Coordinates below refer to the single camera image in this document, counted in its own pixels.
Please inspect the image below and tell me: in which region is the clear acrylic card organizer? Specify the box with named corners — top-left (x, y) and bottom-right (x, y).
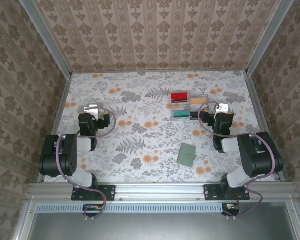
top-left (170, 91), bottom-right (210, 122)

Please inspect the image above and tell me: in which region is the tan card stack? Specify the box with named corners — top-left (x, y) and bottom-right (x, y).
top-left (190, 97), bottom-right (208, 106)

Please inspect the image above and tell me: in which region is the red card stack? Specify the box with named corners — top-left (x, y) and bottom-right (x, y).
top-left (171, 92), bottom-right (190, 104)

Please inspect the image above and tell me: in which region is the floral patterned table cover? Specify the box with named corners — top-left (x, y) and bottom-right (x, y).
top-left (39, 71), bottom-right (283, 183)

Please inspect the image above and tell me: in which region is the black connector board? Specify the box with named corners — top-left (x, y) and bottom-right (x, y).
top-left (221, 202), bottom-right (241, 217)
top-left (82, 203), bottom-right (107, 218)

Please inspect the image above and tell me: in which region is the grey metal panel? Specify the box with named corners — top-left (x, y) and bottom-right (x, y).
top-left (27, 201), bottom-right (300, 240)

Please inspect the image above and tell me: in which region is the aluminium table side rail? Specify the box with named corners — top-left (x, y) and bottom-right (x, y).
top-left (246, 72), bottom-right (286, 182)
top-left (37, 73), bottom-right (73, 183)

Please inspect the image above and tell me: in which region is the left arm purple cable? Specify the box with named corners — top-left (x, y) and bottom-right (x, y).
top-left (56, 108), bottom-right (116, 222)

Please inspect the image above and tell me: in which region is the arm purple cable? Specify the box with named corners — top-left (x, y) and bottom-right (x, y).
top-left (56, 108), bottom-right (116, 222)
top-left (198, 100), bottom-right (277, 222)

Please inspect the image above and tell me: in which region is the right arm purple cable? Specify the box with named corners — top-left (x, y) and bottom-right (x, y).
top-left (198, 100), bottom-right (277, 222)

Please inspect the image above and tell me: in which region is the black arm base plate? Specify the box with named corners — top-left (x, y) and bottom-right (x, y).
top-left (203, 184), bottom-right (251, 202)
top-left (71, 184), bottom-right (116, 202)

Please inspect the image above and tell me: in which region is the aluminium mounting rail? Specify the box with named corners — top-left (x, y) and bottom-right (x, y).
top-left (27, 181), bottom-right (300, 201)

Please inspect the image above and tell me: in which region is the aluminium frame post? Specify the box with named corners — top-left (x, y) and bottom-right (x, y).
top-left (19, 0), bottom-right (73, 77)
top-left (245, 0), bottom-right (291, 76)

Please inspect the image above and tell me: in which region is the slotted grey cable duct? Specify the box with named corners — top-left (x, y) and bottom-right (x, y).
top-left (36, 203), bottom-right (223, 214)

